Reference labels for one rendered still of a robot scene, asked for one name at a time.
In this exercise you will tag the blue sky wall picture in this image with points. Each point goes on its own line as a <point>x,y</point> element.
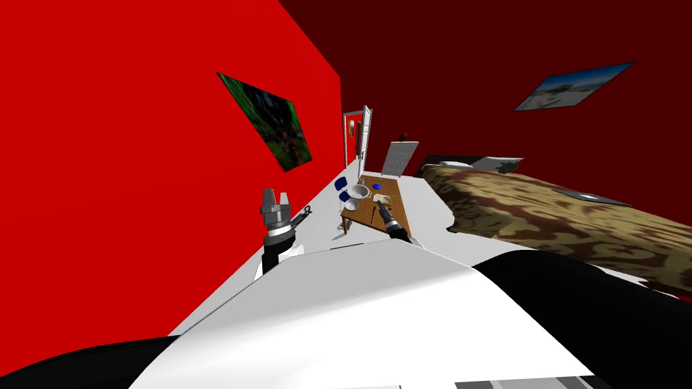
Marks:
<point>573,86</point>

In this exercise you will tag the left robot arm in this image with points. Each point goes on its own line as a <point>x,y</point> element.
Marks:
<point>277,253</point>

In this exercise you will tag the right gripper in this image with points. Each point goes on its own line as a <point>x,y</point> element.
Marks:
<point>382,208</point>

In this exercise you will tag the bed with camouflage cover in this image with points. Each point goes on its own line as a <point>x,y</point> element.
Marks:
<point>540,216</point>

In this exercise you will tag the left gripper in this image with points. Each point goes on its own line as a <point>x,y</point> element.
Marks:
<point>276,215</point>

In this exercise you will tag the pale bread slice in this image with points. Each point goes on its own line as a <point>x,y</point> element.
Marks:
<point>384,198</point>

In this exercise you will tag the blue chair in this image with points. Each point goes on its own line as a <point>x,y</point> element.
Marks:
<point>341,185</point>

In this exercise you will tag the small white bowl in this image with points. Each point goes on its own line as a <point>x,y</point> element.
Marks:
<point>352,205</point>

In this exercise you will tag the brown wooden table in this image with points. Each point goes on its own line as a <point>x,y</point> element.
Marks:
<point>359,217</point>

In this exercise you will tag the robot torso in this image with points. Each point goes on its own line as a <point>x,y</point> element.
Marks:
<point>357,319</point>

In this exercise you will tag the white door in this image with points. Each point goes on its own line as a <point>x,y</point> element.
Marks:
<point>367,138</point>

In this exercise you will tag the large white bowl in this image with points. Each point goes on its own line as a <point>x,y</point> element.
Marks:
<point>358,191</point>

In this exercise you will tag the green wall picture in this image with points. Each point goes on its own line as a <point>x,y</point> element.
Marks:
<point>270,121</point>

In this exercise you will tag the dark thin knife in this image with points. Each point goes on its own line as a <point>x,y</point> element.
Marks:
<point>373,214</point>

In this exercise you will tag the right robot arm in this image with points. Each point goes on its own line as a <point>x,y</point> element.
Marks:
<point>573,319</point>

